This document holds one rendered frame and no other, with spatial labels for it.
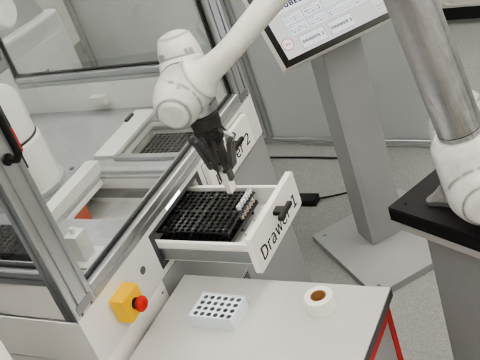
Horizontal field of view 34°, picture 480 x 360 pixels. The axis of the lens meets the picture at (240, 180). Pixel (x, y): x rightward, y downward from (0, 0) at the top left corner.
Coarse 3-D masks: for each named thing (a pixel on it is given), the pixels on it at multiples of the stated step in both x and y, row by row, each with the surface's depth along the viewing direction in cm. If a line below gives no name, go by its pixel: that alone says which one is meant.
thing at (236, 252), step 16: (256, 192) 216; (272, 192) 213; (256, 208) 217; (160, 240) 207; (176, 240) 205; (240, 240) 207; (176, 256) 207; (192, 256) 204; (208, 256) 202; (224, 256) 199; (240, 256) 197
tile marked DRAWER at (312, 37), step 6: (312, 30) 260; (318, 30) 260; (324, 30) 260; (300, 36) 259; (306, 36) 259; (312, 36) 259; (318, 36) 259; (324, 36) 260; (306, 42) 258; (312, 42) 259; (318, 42) 259
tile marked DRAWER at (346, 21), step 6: (336, 18) 262; (342, 18) 262; (348, 18) 262; (330, 24) 261; (336, 24) 261; (342, 24) 261; (348, 24) 262; (354, 24) 262; (330, 30) 260; (336, 30) 261; (342, 30) 261
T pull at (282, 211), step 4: (288, 204) 200; (276, 208) 200; (280, 208) 200; (284, 208) 199; (288, 208) 200; (276, 212) 199; (280, 212) 199; (284, 212) 198; (280, 216) 197; (284, 216) 198; (280, 220) 197
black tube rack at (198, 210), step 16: (192, 192) 222; (208, 192) 219; (224, 192) 216; (240, 192) 214; (176, 208) 217; (192, 208) 215; (208, 208) 212; (224, 208) 210; (176, 224) 210; (192, 224) 213; (208, 224) 205; (224, 224) 208; (240, 224) 206; (192, 240) 207; (208, 240) 205; (224, 240) 203
